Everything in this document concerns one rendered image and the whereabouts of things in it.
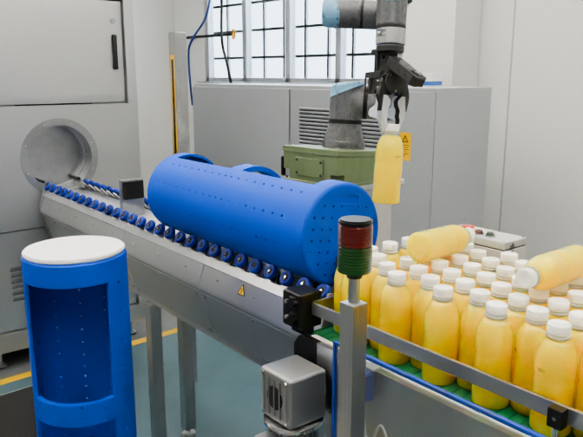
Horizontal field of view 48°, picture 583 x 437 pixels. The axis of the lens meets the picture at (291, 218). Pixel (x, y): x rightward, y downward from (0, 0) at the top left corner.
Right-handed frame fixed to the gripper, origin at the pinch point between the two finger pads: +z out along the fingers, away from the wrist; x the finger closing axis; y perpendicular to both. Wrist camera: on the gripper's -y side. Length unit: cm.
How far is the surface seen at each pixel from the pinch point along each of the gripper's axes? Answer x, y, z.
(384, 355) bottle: 18, -21, 50
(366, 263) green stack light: 37, -35, 26
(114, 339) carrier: 53, 51, 61
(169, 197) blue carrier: 23, 82, 24
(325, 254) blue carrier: 9.1, 13.0, 33.8
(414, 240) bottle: 7.4, -17.4, 25.9
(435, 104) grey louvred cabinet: -130, 109, -18
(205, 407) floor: -22, 139, 128
